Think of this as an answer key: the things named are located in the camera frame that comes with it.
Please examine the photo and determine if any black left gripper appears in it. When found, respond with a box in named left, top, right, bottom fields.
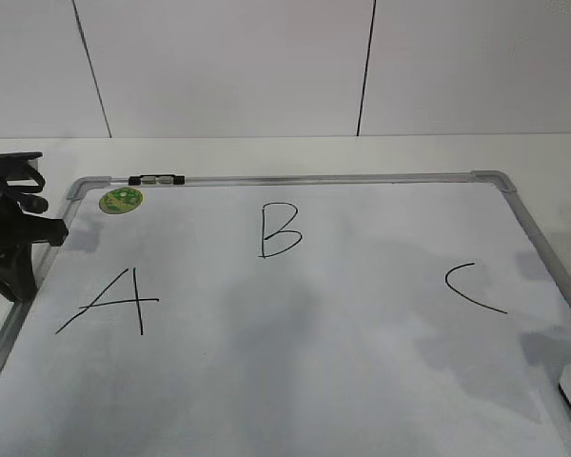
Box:
left=0, top=151, right=69, bottom=303

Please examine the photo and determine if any green round magnet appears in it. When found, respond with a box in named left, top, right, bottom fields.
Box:
left=99, top=188, right=144, bottom=215

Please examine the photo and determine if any black silver hanging clip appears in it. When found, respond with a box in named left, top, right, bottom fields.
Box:
left=128, top=174, right=186, bottom=187

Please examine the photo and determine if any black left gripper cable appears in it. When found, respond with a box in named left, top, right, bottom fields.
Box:
left=0, top=161, right=49, bottom=214

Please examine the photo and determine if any white whiteboard with grey frame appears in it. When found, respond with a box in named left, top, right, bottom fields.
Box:
left=0, top=171, right=571, bottom=456

